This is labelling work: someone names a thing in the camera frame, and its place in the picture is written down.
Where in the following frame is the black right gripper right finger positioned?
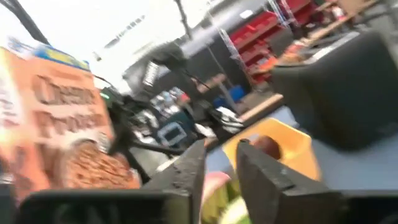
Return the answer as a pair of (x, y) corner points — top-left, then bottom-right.
(235, 139), (346, 224)

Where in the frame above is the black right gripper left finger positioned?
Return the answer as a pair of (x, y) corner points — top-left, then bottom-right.
(142, 139), (207, 224)

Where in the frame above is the red apple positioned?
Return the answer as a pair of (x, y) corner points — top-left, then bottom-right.
(251, 134), (282, 160)

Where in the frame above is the orange cereal box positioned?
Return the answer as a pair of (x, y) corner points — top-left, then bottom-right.
(0, 36), (142, 203)

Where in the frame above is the pink plate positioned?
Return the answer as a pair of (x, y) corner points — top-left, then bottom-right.
(202, 170), (231, 205)

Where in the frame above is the green cup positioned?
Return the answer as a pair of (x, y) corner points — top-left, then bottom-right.
(201, 177), (253, 224)

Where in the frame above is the yellow plastic container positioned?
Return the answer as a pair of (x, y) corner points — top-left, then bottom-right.
(221, 117), (322, 182)

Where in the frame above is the blue bin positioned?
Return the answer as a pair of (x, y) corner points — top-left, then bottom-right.
(213, 85), (247, 109)

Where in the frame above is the black two-slot toaster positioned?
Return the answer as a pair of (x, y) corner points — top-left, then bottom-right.
(271, 30), (398, 151)

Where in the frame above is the red storage bin shelf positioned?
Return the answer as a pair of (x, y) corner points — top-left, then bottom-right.
(229, 0), (315, 85)

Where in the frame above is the wooden workbench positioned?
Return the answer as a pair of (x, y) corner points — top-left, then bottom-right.
(307, 0), (381, 42)

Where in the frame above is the black hanging cable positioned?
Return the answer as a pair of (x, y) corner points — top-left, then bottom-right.
(0, 0), (51, 46)

